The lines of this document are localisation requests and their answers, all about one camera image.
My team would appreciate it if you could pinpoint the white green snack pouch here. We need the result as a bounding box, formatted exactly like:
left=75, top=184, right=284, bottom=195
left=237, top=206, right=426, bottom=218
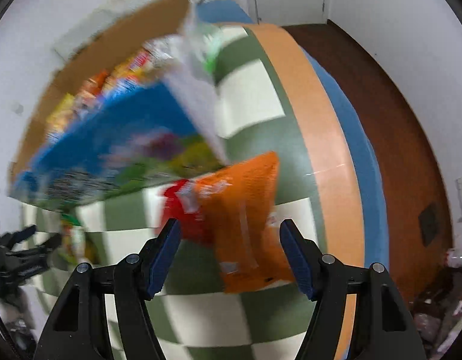
left=60, top=214, right=100, bottom=265

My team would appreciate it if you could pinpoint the brown cardboard box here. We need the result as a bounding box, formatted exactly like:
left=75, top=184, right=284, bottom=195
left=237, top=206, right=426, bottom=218
left=8, top=0, right=228, bottom=211

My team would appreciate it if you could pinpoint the blue bed sheet mattress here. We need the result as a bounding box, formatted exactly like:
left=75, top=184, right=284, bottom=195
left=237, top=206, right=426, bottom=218
left=198, top=1, right=389, bottom=267

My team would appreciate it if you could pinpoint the white wall switch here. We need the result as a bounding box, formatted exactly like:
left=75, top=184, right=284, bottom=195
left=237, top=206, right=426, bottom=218
left=11, top=102, right=24, bottom=116

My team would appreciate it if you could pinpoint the red small snack packet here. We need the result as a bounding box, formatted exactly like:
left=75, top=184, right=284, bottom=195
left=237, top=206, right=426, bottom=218
left=161, top=179, right=214, bottom=248

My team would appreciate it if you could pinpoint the orange snack bag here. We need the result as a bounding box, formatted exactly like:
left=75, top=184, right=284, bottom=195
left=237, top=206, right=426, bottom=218
left=194, top=151, right=295, bottom=293

